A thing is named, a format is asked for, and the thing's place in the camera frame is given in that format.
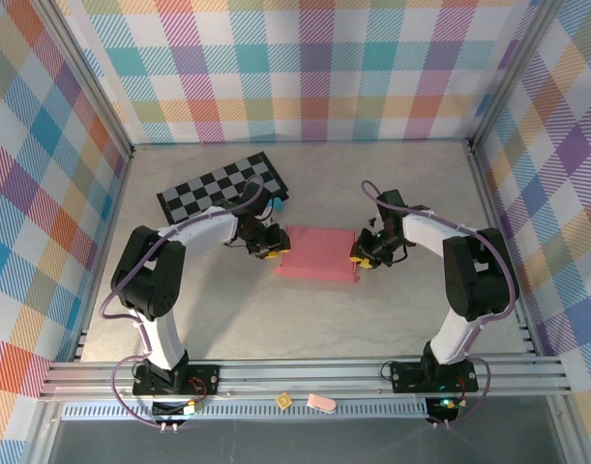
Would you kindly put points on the pink cloth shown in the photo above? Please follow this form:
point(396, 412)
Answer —
point(319, 251)

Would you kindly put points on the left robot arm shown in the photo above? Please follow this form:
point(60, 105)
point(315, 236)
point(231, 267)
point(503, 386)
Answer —
point(155, 280)

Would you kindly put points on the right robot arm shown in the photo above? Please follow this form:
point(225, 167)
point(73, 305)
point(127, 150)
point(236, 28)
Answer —
point(474, 280)

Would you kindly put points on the teal marker pen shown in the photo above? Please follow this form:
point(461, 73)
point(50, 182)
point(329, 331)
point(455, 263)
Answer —
point(279, 205)

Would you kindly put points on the black and grey chessboard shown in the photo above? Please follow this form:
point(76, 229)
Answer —
point(203, 193)

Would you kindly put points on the pink eraser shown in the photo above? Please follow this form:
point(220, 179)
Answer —
point(320, 404)

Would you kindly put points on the small yellow tag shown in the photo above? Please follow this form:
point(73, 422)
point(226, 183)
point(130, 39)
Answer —
point(283, 401)

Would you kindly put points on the small black controller board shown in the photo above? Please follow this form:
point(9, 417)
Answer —
point(442, 408)
point(176, 410)

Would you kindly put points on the aluminium side rail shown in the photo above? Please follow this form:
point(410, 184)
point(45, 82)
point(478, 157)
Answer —
point(498, 193)
point(109, 227)

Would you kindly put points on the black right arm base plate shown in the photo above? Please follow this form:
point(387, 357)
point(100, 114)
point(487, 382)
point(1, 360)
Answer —
point(411, 377)

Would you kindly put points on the aluminium mounting rail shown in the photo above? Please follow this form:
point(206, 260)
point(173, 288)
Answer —
point(300, 374)

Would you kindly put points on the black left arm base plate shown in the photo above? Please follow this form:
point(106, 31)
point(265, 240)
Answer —
point(203, 379)

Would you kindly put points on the aluminium frame post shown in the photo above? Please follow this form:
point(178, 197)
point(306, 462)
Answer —
point(512, 72)
point(82, 77)

